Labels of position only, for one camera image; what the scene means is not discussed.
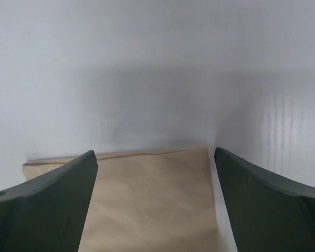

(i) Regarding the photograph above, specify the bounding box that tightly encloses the beige t shirt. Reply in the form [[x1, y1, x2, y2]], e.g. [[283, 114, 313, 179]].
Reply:
[[21, 146, 221, 252]]

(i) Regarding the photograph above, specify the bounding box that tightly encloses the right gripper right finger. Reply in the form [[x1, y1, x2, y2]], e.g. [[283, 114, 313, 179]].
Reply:
[[214, 148, 315, 251]]

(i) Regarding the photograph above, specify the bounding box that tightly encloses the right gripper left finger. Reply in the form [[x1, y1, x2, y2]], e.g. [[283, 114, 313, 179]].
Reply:
[[0, 151, 98, 252]]

